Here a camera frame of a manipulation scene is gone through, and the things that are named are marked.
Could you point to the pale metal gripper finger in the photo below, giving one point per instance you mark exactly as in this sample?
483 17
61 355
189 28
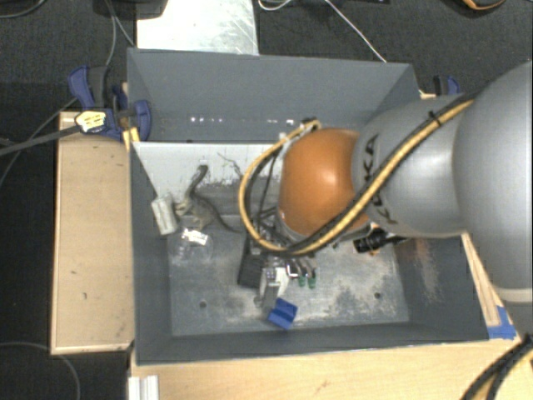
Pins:
273 294
262 292

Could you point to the blue folded plastic piece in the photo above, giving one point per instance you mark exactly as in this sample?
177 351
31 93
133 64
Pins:
284 314

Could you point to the black ribbed block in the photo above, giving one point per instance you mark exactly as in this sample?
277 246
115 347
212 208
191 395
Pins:
249 271

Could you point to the clear glass thing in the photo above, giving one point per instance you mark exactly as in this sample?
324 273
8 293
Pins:
195 246

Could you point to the grey brown toy animal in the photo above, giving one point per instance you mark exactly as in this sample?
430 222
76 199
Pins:
197 208

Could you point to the white grey plastic block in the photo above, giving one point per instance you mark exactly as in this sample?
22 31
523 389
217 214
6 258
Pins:
164 215

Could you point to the pale wood board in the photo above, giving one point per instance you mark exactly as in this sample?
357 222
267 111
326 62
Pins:
91 240

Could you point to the grey metal bin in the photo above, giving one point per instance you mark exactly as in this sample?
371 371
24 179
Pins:
233 94

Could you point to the black cylinder on white bracket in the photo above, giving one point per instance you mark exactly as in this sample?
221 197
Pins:
370 242

